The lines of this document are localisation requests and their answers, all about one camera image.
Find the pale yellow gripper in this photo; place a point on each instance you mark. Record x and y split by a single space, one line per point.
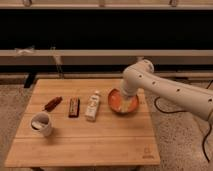
125 103

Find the white plastic bottle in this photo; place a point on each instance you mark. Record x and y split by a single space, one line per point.
92 106

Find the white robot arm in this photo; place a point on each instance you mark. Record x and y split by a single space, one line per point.
196 100

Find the orange ceramic bowl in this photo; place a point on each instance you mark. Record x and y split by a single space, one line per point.
114 98

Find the brown chocolate bar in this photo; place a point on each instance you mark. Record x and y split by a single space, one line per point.
74 107

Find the wooden table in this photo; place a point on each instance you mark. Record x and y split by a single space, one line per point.
110 140

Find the red-brown sausage stick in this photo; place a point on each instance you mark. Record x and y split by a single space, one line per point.
52 104

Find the white mug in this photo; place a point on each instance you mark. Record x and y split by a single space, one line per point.
41 123

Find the white tape scrap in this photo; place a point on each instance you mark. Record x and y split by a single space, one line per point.
24 51

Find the long wooden wall rail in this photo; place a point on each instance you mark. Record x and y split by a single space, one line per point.
6 54

